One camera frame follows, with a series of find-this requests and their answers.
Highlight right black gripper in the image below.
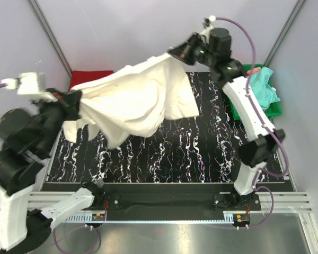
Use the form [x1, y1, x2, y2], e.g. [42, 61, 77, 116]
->
[167, 32, 216, 68]

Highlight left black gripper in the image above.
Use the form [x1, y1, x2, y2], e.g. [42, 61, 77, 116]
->
[29, 87, 81, 157]

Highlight cream white t shirt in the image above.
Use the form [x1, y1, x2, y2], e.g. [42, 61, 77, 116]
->
[63, 53, 199, 149]

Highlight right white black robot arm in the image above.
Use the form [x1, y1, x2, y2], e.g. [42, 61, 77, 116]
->
[168, 28, 285, 210]

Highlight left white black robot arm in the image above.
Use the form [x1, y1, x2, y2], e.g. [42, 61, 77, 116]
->
[0, 88, 104, 253]

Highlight folded red t shirt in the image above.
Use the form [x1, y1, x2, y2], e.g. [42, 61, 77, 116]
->
[68, 70, 114, 91]

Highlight salmon pink t shirt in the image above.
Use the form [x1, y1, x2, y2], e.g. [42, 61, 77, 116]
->
[246, 67, 261, 77]

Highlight teal t shirt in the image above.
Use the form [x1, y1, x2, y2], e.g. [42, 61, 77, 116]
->
[250, 67, 280, 110]

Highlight green plastic bin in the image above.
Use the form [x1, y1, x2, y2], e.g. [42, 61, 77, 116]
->
[227, 63, 283, 121]

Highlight left aluminium corner post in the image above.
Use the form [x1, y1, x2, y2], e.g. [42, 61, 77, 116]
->
[26, 0, 73, 77]

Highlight aluminium corner post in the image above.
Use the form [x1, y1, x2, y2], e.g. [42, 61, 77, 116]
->
[263, 0, 307, 67]
[26, 0, 73, 77]

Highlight grey slotted cable duct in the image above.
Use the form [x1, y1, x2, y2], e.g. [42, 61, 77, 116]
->
[65, 212, 250, 224]

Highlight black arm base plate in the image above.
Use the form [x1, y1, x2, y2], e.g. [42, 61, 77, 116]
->
[103, 183, 258, 215]

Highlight right aluminium corner post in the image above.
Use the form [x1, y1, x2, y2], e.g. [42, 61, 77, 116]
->
[263, 0, 307, 67]

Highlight aluminium rail frame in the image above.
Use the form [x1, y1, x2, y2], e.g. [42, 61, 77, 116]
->
[28, 192, 312, 214]

